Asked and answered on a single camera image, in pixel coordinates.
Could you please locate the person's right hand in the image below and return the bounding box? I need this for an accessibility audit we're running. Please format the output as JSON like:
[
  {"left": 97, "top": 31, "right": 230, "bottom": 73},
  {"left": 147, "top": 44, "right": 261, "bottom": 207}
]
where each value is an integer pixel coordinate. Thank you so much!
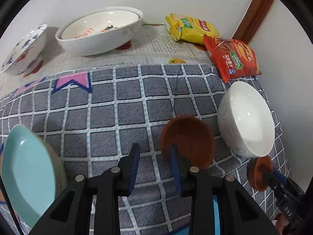
[{"left": 275, "top": 213, "right": 291, "bottom": 235}]

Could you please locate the large white outer bowl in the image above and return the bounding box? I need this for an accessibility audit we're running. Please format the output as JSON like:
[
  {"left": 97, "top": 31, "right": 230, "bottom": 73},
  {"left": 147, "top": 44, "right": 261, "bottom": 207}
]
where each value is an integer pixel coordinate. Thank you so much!
[{"left": 55, "top": 6, "right": 143, "bottom": 56}]

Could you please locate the brown wooden door frame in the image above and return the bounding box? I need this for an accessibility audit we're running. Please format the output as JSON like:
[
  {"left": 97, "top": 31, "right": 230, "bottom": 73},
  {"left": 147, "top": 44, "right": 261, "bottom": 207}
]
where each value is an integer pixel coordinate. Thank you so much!
[{"left": 232, "top": 0, "right": 274, "bottom": 44}]

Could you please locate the green square plate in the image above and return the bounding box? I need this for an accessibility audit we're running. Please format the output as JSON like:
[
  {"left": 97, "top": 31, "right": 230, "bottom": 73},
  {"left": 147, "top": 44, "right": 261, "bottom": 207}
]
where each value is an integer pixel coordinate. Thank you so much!
[{"left": 36, "top": 136, "right": 68, "bottom": 198}]

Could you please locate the red chips bag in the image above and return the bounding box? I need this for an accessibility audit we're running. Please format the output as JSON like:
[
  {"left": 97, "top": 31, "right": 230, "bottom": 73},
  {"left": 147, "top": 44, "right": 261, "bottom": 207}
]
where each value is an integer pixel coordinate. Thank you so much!
[{"left": 203, "top": 35, "right": 262, "bottom": 83}]

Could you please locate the blue patterned white bowl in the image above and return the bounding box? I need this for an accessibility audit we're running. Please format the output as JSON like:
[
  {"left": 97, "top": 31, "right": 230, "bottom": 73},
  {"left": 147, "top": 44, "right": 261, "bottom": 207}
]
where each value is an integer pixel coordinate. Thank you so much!
[{"left": 1, "top": 24, "right": 47, "bottom": 76}]

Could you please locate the white ceramic bowl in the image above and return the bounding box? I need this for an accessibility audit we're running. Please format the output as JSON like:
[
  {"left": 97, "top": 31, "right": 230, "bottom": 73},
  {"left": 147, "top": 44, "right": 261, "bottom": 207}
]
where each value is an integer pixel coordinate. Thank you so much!
[{"left": 218, "top": 81, "right": 275, "bottom": 158}]

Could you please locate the yellow chips bag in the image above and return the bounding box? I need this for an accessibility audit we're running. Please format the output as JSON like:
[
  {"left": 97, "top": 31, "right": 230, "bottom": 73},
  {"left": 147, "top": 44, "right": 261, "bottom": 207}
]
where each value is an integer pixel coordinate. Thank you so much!
[{"left": 164, "top": 13, "right": 221, "bottom": 45}]

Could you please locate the teal square plate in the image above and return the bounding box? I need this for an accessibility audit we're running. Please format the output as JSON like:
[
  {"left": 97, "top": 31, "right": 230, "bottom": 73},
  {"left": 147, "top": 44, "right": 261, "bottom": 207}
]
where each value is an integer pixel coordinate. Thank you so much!
[{"left": 1, "top": 124, "right": 58, "bottom": 227}]

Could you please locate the brown clay bowl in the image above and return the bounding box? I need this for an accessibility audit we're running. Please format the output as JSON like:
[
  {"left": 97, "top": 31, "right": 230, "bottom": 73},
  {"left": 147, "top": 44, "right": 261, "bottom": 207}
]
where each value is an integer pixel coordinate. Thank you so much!
[
  {"left": 247, "top": 155, "right": 273, "bottom": 192},
  {"left": 160, "top": 115, "right": 215, "bottom": 169}
]

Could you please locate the grey checked tablecloth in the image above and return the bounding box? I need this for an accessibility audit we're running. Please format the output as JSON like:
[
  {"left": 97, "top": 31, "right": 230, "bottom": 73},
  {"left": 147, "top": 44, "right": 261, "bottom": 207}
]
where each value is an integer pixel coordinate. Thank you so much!
[{"left": 1, "top": 64, "right": 279, "bottom": 234}]

